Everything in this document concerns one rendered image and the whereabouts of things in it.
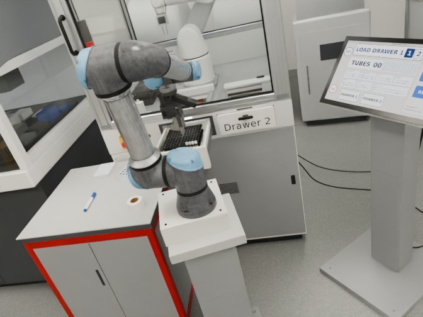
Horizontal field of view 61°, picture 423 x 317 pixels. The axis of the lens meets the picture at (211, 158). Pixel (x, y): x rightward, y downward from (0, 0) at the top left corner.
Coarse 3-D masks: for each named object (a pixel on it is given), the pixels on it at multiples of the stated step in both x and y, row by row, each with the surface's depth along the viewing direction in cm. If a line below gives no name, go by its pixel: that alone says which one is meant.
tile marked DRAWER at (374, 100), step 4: (364, 92) 146; (364, 96) 146; (368, 96) 144; (372, 96) 143; (376, 96) 142; (380, 96) 140; (384, 96) 139; (364, 100) 145; (368, 100) 144; (372, 100) 143; (376, 100) 141; (380, 100) 140; (368, 104) 143; (372, 104) 142; (376, 104) 141; (380, 104) 140
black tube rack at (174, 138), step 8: (192, 128) 183; (200, 128) 181; (168, 136) 181; (176, 136) 179; (184, 136) 177; (192, 136) 175; (200, 136) 179; (168, 144) 173; (176, 144) 171; (200, 144) 174
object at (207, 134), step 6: (204, 126) 190; (210, 126) 187; (204, 132) 192; (210, 132) 183; (162, 138) 183; (204, 138) 171; (210, 138) 180; (162, 144) 182; (204, 144) 166; (162, 150) 180
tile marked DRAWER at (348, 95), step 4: (340, 92) 155; (344, 92) 153; (348, 92) 152; (352, 92) 150; (356, 92) 149; (360, 92) 147; (340, 96) 154; (344, 96) 153; (348, 96) 151; (352, 96) 150; (356, 96) 148; (348, 100) 151; (352, 100) 149; (356, 100) 148
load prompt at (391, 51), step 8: (360, 48) 152; (368, 48) 149; (376, 48) 146; (384, 48) 144; (392, 48) 141; (400, 48) 138; (408, 48) 136; (416, 48) 134; (368, 56) 148; (376, 56) 145; (384, 56) 143; (392, 56) 140; (400, 56) 138; (408, 56) 135; (416, 56) 133
